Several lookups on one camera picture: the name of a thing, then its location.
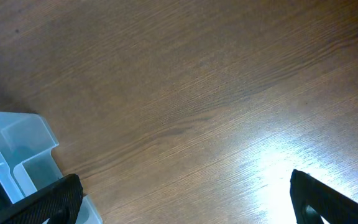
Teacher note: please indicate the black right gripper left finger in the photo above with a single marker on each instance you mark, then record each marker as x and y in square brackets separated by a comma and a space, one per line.
[58, 202]

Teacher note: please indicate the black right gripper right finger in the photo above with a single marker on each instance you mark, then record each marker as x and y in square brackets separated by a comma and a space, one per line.
[315, 202]

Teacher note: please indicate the clear plastic storage bin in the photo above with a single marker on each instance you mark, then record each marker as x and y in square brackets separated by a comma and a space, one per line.
[26, 162]

